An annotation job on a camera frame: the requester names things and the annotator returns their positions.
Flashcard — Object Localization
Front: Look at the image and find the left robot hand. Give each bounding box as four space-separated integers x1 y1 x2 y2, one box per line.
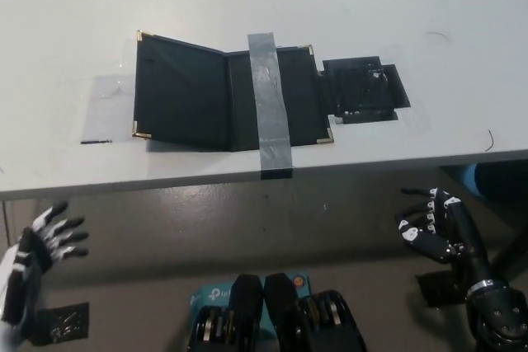
0 201 91 327

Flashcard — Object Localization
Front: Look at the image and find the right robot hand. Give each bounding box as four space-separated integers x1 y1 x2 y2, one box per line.
394 186 507 300

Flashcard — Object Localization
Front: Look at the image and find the black diary with gold corners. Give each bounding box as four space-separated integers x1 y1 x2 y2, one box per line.
131 29 336 153

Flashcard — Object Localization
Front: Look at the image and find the blue object under desk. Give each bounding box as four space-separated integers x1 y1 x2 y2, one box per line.
461 164 480 196

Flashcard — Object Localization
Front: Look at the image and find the black tape patch on desk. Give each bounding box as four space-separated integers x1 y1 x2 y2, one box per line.
317 54 413 125

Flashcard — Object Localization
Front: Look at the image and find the black floor tape patch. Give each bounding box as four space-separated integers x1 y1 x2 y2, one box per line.
415 270 471 308
31 301 91 347

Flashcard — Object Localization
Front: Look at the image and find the clear plastic sheet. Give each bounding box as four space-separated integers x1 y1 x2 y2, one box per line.
80 73 138 146

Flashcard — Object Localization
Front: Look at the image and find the teal tp-link box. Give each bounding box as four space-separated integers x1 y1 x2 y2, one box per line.
188 271 310 332

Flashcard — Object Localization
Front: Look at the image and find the grey duct tape strip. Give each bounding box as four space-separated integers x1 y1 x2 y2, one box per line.
246 32 295 182

